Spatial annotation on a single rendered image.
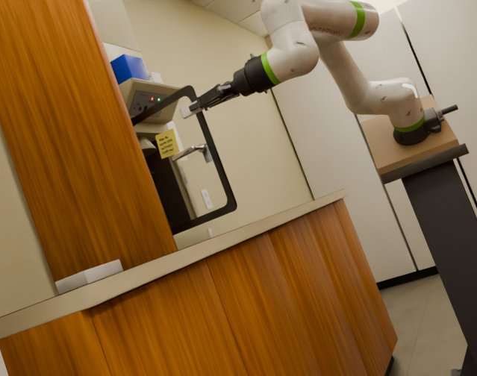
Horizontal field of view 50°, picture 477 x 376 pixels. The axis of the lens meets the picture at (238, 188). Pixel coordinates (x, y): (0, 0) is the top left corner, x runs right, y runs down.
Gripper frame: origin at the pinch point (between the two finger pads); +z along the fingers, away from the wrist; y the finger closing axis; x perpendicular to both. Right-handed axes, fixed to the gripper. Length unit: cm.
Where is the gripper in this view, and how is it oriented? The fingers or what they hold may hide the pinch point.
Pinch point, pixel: (191, 109)
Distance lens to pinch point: 151.8
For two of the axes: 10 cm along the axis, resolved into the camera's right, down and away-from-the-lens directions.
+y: -4.1, 0.8, -9.1
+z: -8.4, 3.5, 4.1
